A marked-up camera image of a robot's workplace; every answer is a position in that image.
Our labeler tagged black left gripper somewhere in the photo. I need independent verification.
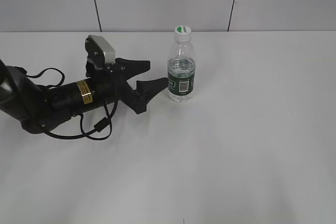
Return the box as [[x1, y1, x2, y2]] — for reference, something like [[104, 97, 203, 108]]
[[86, 58, 168, 114]]

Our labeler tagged clear Cestbon water bottle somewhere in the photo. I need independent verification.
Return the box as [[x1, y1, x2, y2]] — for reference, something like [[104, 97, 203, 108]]
[[167, 41, 196, 102]]

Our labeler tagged white green bottle cap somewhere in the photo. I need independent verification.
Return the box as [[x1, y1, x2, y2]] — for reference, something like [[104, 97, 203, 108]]
[[174, 25, 192, 43]]

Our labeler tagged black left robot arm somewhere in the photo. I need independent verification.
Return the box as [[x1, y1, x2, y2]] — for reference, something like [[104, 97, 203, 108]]
[[1, 58, 168, 140]]

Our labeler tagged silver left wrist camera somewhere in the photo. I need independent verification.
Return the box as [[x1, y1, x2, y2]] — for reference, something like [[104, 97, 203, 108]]
[[85, 35, 116, 70]]

